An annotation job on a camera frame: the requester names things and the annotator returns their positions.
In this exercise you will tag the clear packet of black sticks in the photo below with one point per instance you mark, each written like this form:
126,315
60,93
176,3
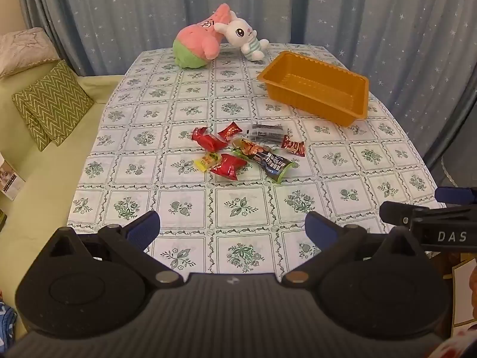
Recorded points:
266,133

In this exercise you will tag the beige quilted pillow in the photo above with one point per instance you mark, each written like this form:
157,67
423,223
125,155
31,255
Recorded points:
26,48

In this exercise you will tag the small yellow-brown candy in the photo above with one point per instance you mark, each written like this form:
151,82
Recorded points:
207,162

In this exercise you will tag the light green sofa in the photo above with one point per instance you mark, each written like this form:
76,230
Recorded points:
44,179

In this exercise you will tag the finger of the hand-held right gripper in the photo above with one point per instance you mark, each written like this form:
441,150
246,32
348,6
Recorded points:
454,195
397,212

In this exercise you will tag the red-brown candy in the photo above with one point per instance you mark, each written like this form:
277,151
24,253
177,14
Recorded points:
293,146

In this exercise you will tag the small printed booklet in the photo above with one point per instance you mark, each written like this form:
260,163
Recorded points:
11,179

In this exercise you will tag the blue star print curtain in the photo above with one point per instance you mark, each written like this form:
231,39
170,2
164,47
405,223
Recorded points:
335,7

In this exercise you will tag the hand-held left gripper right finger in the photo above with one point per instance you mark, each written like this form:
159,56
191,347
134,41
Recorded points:
318,229

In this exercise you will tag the orange plastic tray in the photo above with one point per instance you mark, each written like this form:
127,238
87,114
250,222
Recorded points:
309,100

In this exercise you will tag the white red patterned cloth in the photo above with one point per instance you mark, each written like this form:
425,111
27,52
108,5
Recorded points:
460,345

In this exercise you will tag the pink green star plush toy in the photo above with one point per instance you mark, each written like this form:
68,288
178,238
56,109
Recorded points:
197,41

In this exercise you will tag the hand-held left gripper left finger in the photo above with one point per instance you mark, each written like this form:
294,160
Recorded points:
143,229

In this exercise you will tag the red candy packet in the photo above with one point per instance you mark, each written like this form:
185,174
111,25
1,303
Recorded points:
228,166
205,140
230,131

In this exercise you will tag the white bunny plush toy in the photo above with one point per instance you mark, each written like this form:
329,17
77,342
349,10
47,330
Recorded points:
240,33

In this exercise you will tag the green zigzag cushion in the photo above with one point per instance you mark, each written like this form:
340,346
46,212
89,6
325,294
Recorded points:
37,136
56,97

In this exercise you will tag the blue patterned bag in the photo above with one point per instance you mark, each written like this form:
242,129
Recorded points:
7,324

